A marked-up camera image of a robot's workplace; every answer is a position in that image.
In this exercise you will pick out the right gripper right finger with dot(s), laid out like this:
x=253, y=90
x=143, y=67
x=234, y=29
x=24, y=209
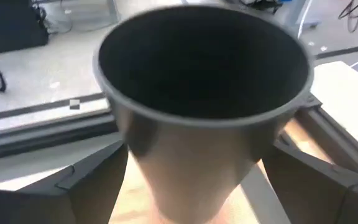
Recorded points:
x=315, y=199

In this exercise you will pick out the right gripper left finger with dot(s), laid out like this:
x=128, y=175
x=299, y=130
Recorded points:
x=92, y=193

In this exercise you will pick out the black aluminium table frame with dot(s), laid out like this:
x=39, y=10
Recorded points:
x=42, y=137

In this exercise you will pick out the black plastic cup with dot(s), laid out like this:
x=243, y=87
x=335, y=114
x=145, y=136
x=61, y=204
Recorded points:
x=197, y=155

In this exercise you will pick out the grey desk foot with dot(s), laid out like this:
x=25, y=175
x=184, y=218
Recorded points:
x=306, y=14

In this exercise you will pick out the black case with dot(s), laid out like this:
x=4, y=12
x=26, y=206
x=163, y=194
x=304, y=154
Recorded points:
x=8, y=25

